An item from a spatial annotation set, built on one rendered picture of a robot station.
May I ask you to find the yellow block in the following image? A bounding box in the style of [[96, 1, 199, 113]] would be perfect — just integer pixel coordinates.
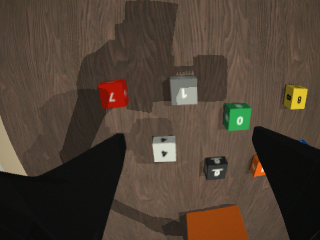
[[284, 84, 308, 109]]

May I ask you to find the green block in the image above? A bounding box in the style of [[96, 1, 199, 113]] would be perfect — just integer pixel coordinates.
[[224, 103, 252, 131]]

